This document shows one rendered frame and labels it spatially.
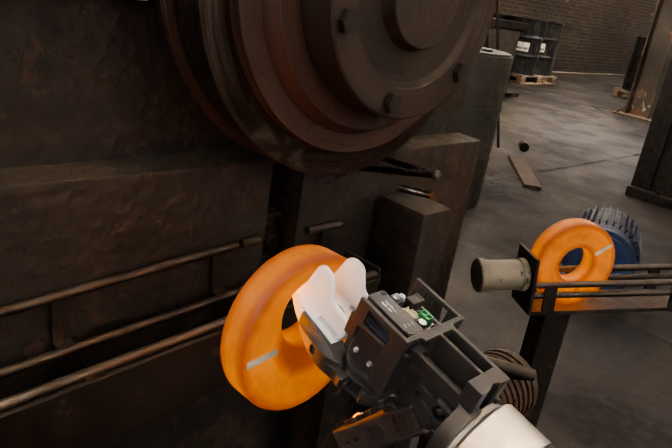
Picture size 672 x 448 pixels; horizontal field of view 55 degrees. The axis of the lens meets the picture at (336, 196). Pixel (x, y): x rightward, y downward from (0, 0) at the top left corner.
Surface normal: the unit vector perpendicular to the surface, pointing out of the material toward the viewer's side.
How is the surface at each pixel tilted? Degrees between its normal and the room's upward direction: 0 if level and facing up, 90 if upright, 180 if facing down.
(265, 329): 88
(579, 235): 89
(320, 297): 90
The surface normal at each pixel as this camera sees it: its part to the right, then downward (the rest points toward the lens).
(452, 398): -0.72, 0.12
